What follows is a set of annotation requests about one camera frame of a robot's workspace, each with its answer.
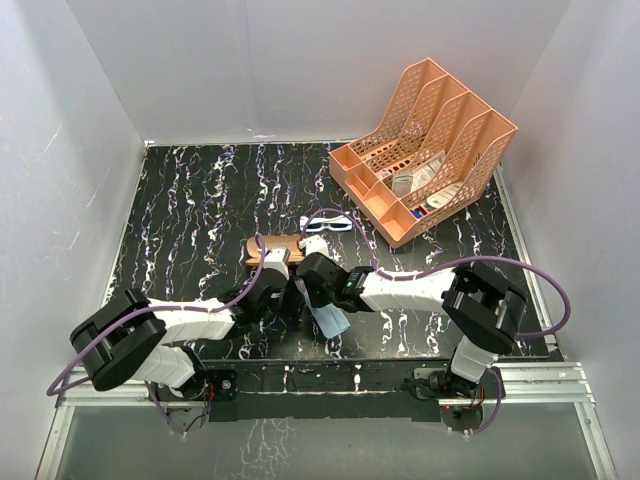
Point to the light blue cleaning cloth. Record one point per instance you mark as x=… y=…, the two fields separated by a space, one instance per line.
x=330 y=319

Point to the peach plastic desk organizer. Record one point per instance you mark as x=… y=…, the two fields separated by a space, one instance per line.
x=435 y=127

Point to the white round disc item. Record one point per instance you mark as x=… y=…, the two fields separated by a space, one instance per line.
x=443 y=197

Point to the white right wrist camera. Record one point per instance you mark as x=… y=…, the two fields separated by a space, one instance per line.
x=312 y=245

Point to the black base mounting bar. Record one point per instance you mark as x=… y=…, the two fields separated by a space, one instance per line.
x=420 y=392

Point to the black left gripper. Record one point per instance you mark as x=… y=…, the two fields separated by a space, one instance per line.
x=294 y=299

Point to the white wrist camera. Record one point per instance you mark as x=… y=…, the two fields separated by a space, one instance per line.
x=277 y=259
x=312 y=245

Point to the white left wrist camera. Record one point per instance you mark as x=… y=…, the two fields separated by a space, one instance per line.
x=277 y=259

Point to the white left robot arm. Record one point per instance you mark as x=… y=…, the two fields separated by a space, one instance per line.
x=135 y=337

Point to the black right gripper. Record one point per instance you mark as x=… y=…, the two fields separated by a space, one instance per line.
x=314 y=298

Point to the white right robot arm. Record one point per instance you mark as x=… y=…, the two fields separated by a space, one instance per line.
x=486 y=307

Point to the brown glasses case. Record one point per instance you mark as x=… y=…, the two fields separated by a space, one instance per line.
x=290 y=242

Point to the red and blue small items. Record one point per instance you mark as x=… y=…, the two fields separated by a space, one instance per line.
x=419 y=212

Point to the grey folded pouch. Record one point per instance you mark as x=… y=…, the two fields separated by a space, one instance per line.
x=402 y=183

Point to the white sunglasses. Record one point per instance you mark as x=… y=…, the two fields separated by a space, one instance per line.
x=319 y=224

